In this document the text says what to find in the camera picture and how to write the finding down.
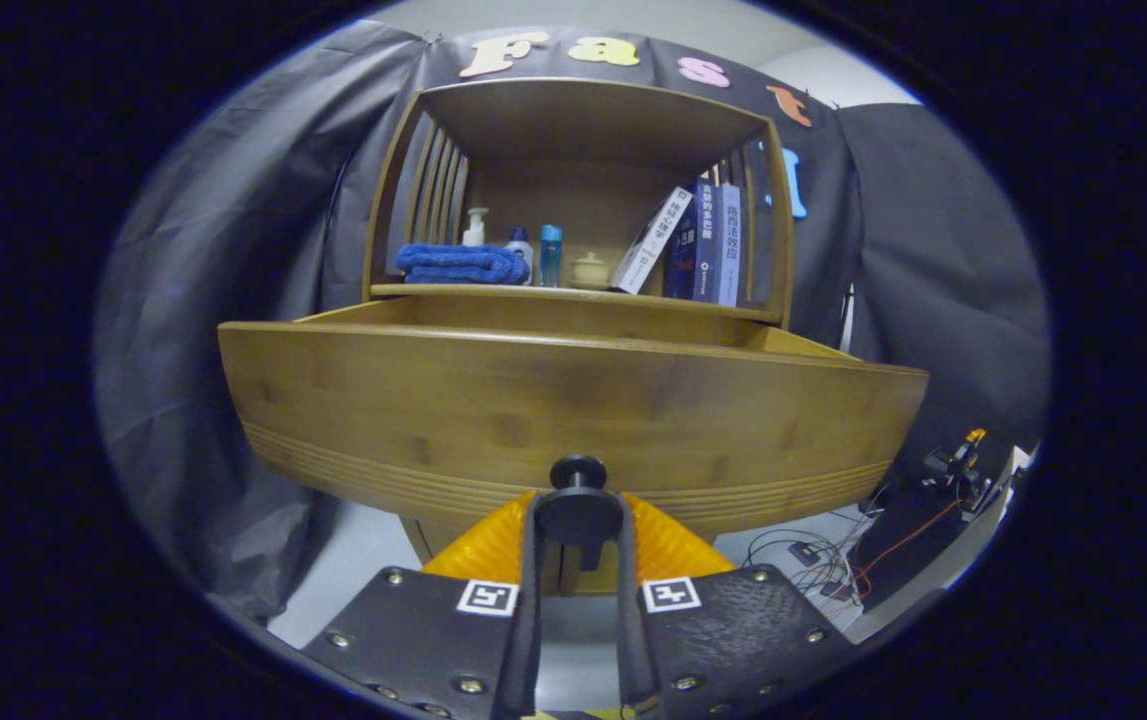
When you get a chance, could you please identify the wooden drawer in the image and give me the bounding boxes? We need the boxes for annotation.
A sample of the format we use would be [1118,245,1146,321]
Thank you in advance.
[218,295,930,536]

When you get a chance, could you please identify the cream lidded teacup with saucer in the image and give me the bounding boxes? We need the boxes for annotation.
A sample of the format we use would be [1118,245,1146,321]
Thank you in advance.
[570,250,610,292]

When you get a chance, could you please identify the bundle of cables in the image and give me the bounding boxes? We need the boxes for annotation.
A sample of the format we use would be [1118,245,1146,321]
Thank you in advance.
[743,480,894,601]

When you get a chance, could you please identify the white bottle with blue cap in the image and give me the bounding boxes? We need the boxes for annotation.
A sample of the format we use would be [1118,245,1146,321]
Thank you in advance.
[505,227,535,286]

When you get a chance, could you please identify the wooden countertop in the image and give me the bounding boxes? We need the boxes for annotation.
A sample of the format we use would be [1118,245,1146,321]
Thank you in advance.
[370,270,784,323]

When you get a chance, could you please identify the dark blue book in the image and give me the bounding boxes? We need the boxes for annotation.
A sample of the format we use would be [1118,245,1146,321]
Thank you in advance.
[663,180,724,301]

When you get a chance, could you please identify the wooden cabinet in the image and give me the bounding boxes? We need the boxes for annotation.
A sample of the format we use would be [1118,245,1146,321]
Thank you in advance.
[363,78,796,596]

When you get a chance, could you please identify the black drawer knob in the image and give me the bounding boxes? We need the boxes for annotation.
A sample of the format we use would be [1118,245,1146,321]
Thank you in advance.
[533,455,626,571]

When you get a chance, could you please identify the white book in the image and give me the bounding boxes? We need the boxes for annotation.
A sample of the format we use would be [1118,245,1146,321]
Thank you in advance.
[611,185,696,295]

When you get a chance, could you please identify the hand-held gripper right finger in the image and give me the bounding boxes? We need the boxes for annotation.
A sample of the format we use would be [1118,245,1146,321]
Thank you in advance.
[615,490,859,720]

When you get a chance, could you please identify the blue folded towel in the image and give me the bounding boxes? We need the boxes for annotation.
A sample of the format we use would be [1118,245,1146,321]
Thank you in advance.
[395,243,531,286]

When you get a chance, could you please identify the black side table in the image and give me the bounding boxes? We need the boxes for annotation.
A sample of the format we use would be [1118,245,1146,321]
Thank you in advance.
[848,480,974,611]

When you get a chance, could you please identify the orange and black gripper device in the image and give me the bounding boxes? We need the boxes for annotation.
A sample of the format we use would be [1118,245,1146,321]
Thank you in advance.
[923,428,999,511]

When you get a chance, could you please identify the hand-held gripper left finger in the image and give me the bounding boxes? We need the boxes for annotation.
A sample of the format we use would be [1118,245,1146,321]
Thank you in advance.
[301,490,544,720]

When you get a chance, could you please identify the pale grey-blue book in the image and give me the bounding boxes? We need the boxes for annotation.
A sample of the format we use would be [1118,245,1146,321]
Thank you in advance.
[716,183,742,308]

